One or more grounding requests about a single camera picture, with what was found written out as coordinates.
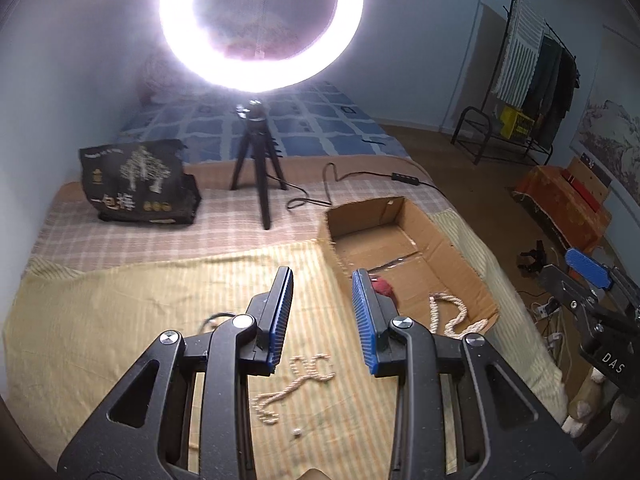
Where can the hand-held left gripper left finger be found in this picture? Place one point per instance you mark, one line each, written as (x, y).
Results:
(280, 320)

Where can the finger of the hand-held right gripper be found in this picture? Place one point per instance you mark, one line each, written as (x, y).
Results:
(587, 266)
(565, 285)

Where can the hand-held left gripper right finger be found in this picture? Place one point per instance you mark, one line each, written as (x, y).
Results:
(362, 320)

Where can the person's right hand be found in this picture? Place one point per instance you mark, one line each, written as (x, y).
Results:
(582, 402)

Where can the black clamp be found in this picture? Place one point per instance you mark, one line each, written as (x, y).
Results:
(532, 257)

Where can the orange cloth covered box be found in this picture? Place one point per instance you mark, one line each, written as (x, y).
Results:
(555, 210)

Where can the cardboard and red box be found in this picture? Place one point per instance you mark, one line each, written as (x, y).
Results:
(585, 185)

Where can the pink checkered cloth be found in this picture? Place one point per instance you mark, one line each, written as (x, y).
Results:
(200, 230)

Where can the black tripod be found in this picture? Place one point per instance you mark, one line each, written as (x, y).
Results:
(263, 185)

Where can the yellow striped cloth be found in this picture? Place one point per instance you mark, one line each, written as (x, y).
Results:
(125, 320)

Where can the yellow crate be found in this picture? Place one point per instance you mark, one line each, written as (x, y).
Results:
(515, 122)

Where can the black garment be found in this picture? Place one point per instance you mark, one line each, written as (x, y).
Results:
(562, 100)

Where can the black clothes rack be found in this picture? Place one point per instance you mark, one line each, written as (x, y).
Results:
(470, 120)

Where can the dark green garment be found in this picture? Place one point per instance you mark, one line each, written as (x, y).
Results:
(542, 80)

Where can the blue patterned blanket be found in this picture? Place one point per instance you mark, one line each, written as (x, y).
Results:
(310, 125)

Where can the black printed bag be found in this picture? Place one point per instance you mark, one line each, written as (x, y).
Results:
(135, 185)

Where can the white striped towel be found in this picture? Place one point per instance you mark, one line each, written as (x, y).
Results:
(520, 45)

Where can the dark patterned pillow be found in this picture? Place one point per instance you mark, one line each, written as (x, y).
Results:
(155, 80)

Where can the landscape wall poster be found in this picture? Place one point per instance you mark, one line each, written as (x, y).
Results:
(610, 135)

